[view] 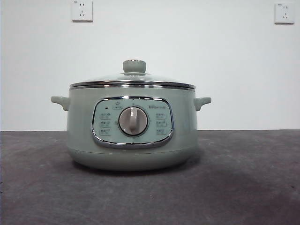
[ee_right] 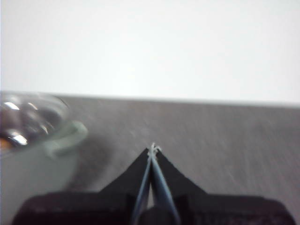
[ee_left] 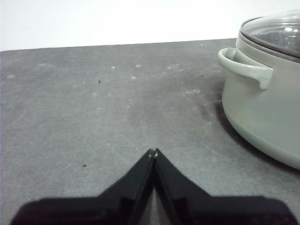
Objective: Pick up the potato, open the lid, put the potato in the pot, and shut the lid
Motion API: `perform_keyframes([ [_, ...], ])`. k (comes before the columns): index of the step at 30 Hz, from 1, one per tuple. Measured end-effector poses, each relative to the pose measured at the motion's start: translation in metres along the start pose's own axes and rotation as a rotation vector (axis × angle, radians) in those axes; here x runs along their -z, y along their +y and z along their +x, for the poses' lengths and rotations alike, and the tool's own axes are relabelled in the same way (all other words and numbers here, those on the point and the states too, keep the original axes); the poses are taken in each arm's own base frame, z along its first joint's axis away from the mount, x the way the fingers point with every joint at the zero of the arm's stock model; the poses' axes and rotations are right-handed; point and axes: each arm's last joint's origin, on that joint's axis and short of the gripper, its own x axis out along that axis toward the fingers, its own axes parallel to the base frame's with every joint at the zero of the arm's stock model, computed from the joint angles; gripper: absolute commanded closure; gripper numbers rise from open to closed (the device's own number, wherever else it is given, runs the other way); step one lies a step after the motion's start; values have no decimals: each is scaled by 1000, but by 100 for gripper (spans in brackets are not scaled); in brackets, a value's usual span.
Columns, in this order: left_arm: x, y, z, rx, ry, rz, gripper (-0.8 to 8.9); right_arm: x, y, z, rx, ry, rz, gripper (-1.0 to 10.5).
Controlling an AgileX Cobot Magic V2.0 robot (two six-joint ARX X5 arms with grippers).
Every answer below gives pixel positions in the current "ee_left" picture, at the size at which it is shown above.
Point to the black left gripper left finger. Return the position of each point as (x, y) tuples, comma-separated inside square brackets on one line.
[(93, 211)]

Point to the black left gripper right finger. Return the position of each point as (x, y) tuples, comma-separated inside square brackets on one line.
[(211, 211)]

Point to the glass lid with green knob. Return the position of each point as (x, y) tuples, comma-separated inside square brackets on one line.
[(276, 32)]

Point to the pale green electric pot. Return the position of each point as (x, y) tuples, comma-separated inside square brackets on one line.
[(257, 112)]

